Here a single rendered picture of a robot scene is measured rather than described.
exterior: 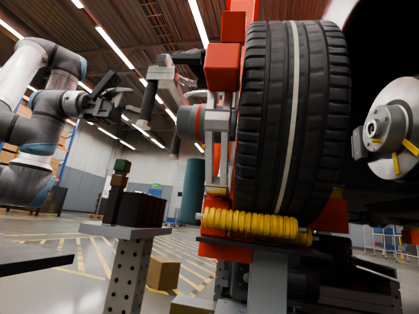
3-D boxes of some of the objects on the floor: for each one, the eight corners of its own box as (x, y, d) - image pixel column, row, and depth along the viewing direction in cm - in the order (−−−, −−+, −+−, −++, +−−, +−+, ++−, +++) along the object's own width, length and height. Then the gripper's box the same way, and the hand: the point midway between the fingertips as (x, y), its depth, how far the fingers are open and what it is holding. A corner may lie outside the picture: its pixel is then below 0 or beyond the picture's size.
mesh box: (35, 215, 663) (45, 184, 689) (4, 210, 696) (15, 180, 723) (60, 217, 744) (68, 188, 771) (32, 212, 778) (40, 185, 804)
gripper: (100, 131, 79) (152, 135, 76) (57, 103, 61) (124, 106, 58) (105, 110, 82) (156, 113, 79) (67, 76, 63) (131, 78, 60)
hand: (145, 102), depth 69 cm, fingers open, 14 cm apart
